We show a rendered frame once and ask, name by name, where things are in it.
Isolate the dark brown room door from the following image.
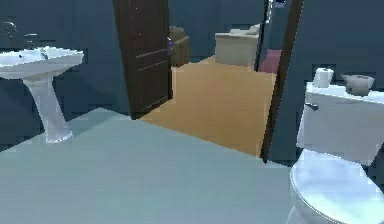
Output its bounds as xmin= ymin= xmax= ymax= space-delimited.
xmin=112 ymin=0 xmax=174 ymax=120

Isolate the brown armchair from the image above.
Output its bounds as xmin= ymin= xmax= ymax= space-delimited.
xmin=169 ymin=25 xmax=191 ymax=68

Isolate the grey bowl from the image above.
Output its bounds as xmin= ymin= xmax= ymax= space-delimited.
xmin=340 ymin=74 xmax=376 ymax=97

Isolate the white pedestal sink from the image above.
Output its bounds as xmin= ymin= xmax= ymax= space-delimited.
xmin=0 ymin=45 xmax=85 ymax=144

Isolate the white toilet paper roll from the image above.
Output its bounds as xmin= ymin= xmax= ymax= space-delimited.
xmin=312 ymin=67 xmax=335 ymax=89

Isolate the red cloth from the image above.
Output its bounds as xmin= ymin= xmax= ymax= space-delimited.
xmin=258 ymin=49 xmax=283 ymax=75

